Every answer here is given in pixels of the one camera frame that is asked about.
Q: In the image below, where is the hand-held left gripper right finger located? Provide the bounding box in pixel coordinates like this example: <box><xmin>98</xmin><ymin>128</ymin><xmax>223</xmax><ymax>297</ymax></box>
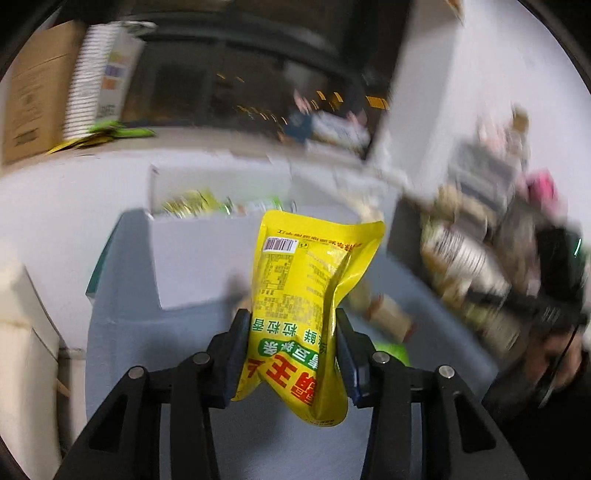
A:
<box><xmin>335</xmin><ymin>307</ymin><xmax>529</xmax><ymax>480</ymax></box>

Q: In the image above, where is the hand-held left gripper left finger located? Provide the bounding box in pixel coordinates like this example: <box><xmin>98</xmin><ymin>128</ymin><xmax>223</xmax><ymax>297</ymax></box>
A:
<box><xmin>53</xmin><ymin>308</ymin><xmax>252</xmax><ymax>480</ymax></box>

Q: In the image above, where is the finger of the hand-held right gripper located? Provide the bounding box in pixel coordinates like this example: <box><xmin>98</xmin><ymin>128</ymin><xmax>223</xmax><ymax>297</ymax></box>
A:
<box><xmin>464</xmin><ymin>285</ymin><xmax>548</xmax><ymax>319</ymax></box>

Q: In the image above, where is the green seaweed snack packet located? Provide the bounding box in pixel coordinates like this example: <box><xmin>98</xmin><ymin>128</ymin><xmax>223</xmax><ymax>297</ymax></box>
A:
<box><xmin>374</xmin><ymin>340</ymin><xmax>411</xmax><ymax>370</ymax></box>

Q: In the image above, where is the white snack packet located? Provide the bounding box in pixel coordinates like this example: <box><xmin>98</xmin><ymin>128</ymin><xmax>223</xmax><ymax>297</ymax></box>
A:
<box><xmin>418</xmin><ymin>185</ymin><xmax>525</xmax><ymax>352</ymax></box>

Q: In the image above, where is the brown snack bar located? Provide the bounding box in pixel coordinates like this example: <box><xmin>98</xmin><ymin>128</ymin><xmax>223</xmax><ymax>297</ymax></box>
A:
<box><xmin>348</xmin><ymin>281</ymin><xmax>416</xmax><ymax>344</ymax></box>

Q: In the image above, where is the white cardboard box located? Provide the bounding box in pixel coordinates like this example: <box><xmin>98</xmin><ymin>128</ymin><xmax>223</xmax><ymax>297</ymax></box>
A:
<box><xmin>147</xmin><ymin>162</ymin><xmax>297</xmax><ymax>311</ymax></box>

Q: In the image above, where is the pale yellow snack packet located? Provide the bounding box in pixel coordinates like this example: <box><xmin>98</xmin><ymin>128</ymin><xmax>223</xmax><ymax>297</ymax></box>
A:
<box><xmin>226</xmin><ymin>196</ymin><xmax>284</xmax><ymax>217</ymax></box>

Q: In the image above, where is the light green snack packet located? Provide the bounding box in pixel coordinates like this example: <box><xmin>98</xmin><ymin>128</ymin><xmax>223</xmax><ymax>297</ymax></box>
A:
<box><xmin>159</xmin><ymin>189</ymin><xmax>222</xmax><ymax>217</ymax></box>

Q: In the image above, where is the person's right hand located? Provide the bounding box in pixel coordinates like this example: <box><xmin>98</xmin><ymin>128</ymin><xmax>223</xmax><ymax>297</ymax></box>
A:
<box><xmin>538</xmin><ymin>331</ymin><xmax>589</xmax><ymax>393</ymax></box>

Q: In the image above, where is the printed tissue box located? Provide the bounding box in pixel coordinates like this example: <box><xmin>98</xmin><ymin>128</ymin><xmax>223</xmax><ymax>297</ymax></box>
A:
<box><xmin>281</xmin><ymin>111</ymin><xmax>372</xmax><ymax>155</ymax></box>

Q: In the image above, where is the pile of green packets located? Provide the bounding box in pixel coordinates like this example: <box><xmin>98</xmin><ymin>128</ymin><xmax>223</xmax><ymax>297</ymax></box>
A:
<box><xmin>46</xmin><ymin>121</ymin><xmax>158</xmax><ymax>155</ymax></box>

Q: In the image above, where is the pink handheld fan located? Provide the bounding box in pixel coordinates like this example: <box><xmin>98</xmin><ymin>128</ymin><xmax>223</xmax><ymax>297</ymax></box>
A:
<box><xmin>293</xmin><ymin>90</ymin><xmax>315</xmax><ymax>116</ymax></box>

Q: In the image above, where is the dark window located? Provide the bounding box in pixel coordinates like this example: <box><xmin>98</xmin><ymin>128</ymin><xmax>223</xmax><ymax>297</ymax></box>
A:
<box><xmin>122</xmin><ymin>0</ymin><xmax>416</xmax><ymax>137</ymax></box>

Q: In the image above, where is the white printed carton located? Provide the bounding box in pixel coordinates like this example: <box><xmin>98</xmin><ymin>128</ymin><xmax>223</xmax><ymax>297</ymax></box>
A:
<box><xmin>62</xmin><ymin>21</ymin><xmax>146</xmax><ymax>141</ymax></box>

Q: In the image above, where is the brown cardboard box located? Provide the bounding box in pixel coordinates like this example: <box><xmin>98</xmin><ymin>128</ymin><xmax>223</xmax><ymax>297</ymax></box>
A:
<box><xmin>0</xmin><ymin>21</ymin><xmax>88</xmax><ymax>167</ymax></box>

